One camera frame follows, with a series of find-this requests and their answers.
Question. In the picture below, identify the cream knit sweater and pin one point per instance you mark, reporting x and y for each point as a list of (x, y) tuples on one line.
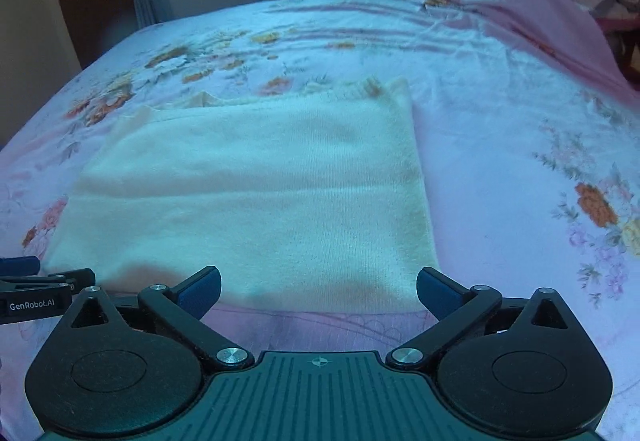
[(260, 186)]

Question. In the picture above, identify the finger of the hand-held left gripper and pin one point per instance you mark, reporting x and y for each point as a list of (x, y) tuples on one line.
[(75, 278), (20, 265)]

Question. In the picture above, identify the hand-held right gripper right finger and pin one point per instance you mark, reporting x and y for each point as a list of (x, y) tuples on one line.
[(435, 292)]

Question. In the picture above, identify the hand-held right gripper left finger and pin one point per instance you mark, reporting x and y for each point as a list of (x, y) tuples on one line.
[(200, 293)]

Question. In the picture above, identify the bed with floral sheet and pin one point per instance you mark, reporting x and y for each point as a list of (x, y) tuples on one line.
[(500, 146)]

